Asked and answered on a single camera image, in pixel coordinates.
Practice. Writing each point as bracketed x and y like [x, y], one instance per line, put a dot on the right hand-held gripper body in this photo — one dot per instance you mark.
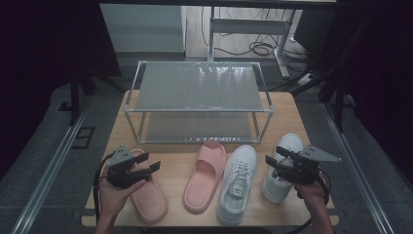
[305, 169]

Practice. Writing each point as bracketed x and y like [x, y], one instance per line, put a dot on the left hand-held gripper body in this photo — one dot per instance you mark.
[121, 156]

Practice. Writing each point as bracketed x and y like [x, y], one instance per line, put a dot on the white sneaker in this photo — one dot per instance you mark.
[237, 191]
[276, 190]

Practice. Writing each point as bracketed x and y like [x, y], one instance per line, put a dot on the pink slipper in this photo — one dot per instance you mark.
[150, 201]
[203, 182]

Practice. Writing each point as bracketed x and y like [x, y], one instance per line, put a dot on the grey metal shoe rack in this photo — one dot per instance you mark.
[198, 86]

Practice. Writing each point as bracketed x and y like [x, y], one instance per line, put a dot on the person's right hand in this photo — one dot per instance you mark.
[310, 193]

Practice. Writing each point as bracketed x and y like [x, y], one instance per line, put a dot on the person's left hand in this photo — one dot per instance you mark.
[113, 198]

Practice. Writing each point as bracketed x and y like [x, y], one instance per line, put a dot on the black stand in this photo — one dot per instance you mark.
[339, 107]
[75, 97]

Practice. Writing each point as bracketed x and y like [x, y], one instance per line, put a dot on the white power strip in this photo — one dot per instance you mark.
[306, 79]

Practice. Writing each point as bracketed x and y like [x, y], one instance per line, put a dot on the dark curtain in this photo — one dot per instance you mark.
[42, 65]
[383, 81]

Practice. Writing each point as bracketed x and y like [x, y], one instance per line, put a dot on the dark box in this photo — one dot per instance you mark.
[311, 31]

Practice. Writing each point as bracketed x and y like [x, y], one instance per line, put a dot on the white cabinet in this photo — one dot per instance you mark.
[142, 27]

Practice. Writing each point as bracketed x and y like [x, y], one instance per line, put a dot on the aluminium floor rail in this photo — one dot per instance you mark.
[357, 175]
[48, 175]

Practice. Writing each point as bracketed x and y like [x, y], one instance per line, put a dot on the white desk frame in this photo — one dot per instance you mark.
[250, 26]

